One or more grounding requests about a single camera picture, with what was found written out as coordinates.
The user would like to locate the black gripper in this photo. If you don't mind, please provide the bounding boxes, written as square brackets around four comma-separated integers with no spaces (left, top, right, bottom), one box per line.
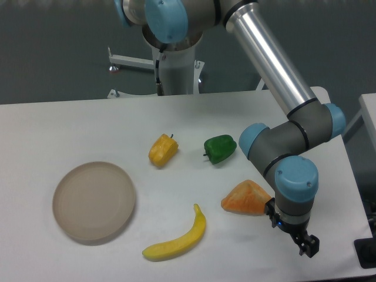
[264,197,320,258]

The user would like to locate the green toy pepper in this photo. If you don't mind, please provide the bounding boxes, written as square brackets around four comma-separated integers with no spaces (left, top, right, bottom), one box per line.
[203,135,237,165]

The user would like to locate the silver and grey robot arm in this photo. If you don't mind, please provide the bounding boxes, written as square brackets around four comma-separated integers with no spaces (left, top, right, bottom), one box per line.
[115,1,345,257]

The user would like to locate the yellow toy pepper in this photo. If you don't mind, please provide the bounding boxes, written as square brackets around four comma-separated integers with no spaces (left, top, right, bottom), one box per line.
[148,134,179,168]

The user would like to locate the black device at table edge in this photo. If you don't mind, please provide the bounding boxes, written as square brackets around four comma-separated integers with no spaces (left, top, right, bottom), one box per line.
[354,238,375,269]

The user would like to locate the orange toy fruit wedge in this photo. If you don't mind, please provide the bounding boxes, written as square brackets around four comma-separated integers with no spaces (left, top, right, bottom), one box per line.
[221,180,271,216]

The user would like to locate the white side table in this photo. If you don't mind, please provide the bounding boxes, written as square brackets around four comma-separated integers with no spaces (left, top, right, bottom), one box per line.
[342,93,376,149]

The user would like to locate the yellow toy banana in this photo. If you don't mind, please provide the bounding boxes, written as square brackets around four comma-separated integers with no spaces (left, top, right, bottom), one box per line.
[142,203,207,261]

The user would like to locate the beige round plate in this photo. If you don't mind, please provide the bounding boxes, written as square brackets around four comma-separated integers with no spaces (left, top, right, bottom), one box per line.
[52,162,136,246]

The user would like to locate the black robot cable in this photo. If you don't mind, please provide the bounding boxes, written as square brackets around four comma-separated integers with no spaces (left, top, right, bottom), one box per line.
[155,43,168,96]

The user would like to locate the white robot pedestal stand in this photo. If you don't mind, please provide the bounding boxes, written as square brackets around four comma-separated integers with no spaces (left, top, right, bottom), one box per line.
[106,28,206,99]

